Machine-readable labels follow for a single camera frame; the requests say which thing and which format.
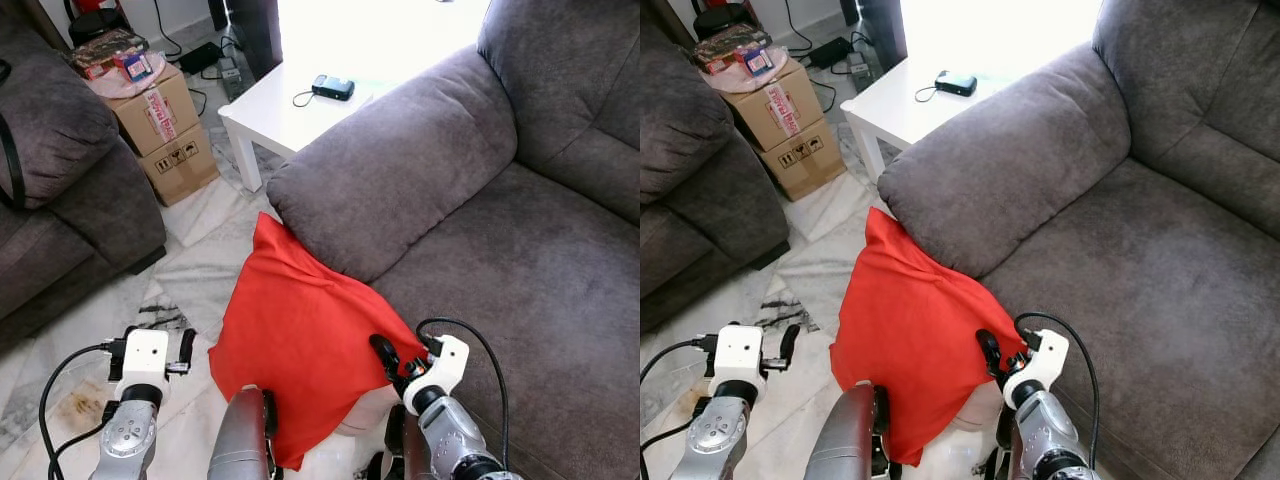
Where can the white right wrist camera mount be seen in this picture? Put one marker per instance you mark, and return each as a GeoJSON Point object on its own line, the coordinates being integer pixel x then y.
{"type": "Point", "coordinates": [445, 368]}
{"type": "Point", "coordinates": [1042, 362]}

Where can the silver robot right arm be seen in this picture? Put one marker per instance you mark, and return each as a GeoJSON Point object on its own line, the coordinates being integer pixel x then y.
{"type": "Point", "coordinates": [455, 440]}
{"type": "Point", "coordinates": [1050, 435]}

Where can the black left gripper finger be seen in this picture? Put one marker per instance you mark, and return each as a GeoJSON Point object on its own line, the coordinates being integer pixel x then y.
{"type": "Point", "coordinates": [187, 346]}
{"type": "Point", "coordinates": [790, 342]}

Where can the pink pillow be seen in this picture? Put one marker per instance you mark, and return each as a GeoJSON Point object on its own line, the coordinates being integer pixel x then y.
{"type": "Point", "coordinates": [368, 412]}
{"type": "Point", "coordinates": [982, 408]}

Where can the red pillow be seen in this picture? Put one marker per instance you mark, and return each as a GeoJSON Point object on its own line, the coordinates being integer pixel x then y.
{"type": "Point", "coordinates": [910, 330]}
{"type": "Point", "coordinates": [300, 330]}

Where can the cardboard box with black symbols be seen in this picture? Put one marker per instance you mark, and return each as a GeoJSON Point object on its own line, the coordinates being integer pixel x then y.
{"type": "Point", "coordinates": [180, 165]}
{"type": "Point", "coordinates": [805, 160]}

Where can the dark wooden pillar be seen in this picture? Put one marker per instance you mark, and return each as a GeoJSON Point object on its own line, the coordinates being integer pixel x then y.
{"type": "Point", "coordinates": [255, 35]}
{"type": "Point", "coordinates": [880, 30]}

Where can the white side table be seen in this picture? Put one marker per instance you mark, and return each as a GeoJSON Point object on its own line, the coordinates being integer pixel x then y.
{"type": "Point", "coordinates": [270, 110]}
{"type": "Point", "coordinates": [895, 105]}

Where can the cardboard box with red tape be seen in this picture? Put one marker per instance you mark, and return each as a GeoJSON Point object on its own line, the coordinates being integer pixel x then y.
{"type": "Point", "coordinates": [150, 115]}
{"type": "Point", "coordinates": [775, 108]}

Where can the small black device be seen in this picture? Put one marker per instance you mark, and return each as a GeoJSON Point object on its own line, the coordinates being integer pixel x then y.
{"type": "Point", "coordinates": [956, 83]}
{"type": "Point", "coordinates": [333, 88]}

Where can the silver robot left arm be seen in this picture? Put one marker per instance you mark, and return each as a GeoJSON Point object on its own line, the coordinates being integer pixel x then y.
{"type": "Point", "coordinates": [128, 440]}
{"type": "Point", "coordinates": [715, 435]}

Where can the bag of snack packets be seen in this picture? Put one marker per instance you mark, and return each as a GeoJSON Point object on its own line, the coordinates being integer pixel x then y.
{"type": "Point", "coordinates": [730, 45]}
{"type": "Point", "coordinates": [105, 50]}

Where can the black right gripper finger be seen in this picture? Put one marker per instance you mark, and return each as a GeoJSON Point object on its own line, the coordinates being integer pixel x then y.
{"type": "Point", "coordinates": [990, 352]}
{"type": "Point", "coordinates": [386, 358]}

